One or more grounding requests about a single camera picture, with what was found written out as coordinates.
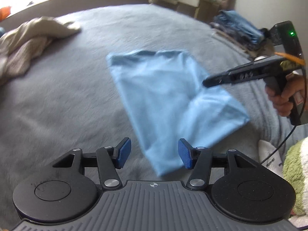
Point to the folded blue jeans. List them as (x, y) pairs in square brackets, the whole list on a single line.
[(240, 26)]

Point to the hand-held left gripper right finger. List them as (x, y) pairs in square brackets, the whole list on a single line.
[(186, 155)]

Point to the beige garment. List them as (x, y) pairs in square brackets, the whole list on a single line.
[(41, 30)]

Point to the cream desk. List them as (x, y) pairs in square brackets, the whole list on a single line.
[(187, 1)]

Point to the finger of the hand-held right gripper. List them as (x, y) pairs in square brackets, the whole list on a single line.
[(216, 80)]

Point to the person's right hand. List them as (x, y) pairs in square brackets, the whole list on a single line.
[(279, 101)]

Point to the grey bed blanket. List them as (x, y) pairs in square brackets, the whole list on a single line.
[(72, 101)]

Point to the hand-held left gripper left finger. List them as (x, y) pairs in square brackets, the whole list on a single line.
[(124, 152)]

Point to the light blue t-shirt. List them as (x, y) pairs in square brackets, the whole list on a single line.
[(168, 101)]

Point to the white printed sock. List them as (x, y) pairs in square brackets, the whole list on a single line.
[(269, 154)]

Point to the orange bag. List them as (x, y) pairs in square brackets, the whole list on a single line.
[(4, 12)]

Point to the folded white garment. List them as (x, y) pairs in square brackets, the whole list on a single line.
[(262, 58)]

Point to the green fluffy cloth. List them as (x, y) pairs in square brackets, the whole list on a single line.
[(297, 173)]

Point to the folded dark plaid garment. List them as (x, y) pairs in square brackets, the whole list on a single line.
[(228, 37)]

